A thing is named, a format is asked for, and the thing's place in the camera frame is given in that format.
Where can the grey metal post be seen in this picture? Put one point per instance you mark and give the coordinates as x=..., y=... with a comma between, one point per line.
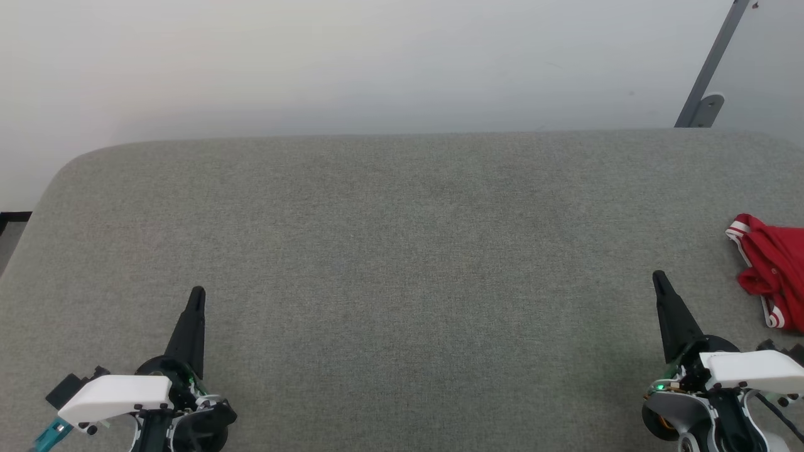
x=713, y=63

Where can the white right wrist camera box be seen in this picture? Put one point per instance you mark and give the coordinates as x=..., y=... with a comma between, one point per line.
x=754, y=370

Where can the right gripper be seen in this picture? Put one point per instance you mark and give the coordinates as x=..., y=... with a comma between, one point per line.
x=728, y=420

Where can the black skirting strip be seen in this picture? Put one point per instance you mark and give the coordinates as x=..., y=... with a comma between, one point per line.
x=16, y=216

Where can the grey fabric sofa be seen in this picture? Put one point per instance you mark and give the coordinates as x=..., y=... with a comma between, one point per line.
x=402, y=263

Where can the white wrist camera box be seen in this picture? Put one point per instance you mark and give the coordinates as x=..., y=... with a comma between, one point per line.
x=113, y=395
x=754, y=370

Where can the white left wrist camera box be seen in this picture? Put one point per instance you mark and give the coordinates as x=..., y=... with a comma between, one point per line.
x=113, y=395

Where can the red and white garment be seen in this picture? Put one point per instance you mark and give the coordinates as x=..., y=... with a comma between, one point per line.
x=779, y=257

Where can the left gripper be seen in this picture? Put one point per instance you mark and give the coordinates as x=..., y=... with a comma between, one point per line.
x=210, y=424

